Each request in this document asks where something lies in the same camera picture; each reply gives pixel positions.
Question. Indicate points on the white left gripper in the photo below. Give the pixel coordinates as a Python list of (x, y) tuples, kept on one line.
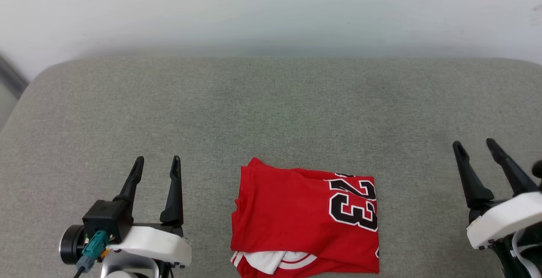
[(152, 244)]

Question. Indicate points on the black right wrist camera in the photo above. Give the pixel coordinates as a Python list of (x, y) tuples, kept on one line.
[(538, 169)]

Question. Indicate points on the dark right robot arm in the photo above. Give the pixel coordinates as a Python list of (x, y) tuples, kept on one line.
[(506, 257)]

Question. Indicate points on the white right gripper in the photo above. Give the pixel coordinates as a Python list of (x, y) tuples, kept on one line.
[(504, 221)]

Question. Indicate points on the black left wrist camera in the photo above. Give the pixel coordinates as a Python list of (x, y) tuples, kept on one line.
[(106, 218)]

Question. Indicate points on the dark grey wall strip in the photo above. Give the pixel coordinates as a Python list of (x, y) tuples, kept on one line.
[(12, 77)]

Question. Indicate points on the red and white basketball jersey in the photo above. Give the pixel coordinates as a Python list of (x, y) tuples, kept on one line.
[(283, 210)]

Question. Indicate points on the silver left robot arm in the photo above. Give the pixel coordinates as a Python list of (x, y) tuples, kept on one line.
[(127, 266)]

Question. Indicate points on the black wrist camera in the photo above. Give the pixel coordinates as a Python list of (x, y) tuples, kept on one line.
[(106, 218), (538, 169)]

